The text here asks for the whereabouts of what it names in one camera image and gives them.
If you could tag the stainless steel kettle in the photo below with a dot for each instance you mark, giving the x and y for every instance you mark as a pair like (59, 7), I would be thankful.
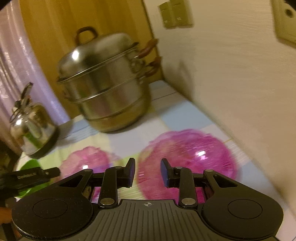
(31, 126)

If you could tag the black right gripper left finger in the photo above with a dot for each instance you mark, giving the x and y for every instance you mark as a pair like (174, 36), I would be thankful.
(114, 178)

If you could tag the purple curtain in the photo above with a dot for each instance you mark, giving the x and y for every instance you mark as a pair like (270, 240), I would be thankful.
(19, 66)

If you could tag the left hand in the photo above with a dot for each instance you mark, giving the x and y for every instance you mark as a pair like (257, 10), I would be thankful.
(5, 215)

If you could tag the single wall socket plate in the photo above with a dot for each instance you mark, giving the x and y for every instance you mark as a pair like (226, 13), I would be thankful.
(284, 21)

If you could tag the pink glass plate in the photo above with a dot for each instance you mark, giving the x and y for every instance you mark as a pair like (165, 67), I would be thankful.
(88, 158)

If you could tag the pink glass plate fan pattern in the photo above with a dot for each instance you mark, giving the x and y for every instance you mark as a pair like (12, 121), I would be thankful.
(189, 148)

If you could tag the green plastic bowl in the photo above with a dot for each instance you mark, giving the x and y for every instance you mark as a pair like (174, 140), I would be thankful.
(30, 179)

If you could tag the stainless steel steamer pot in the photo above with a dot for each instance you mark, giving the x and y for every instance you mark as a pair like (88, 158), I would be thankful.
(106, 77)

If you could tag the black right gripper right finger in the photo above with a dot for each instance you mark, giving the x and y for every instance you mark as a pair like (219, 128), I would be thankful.
(181, 178)

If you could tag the double wall socket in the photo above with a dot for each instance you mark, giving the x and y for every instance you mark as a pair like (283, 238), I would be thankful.
(176, 14)

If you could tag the checkered tablecloth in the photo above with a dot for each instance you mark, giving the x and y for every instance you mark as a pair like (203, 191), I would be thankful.
(173, 128)

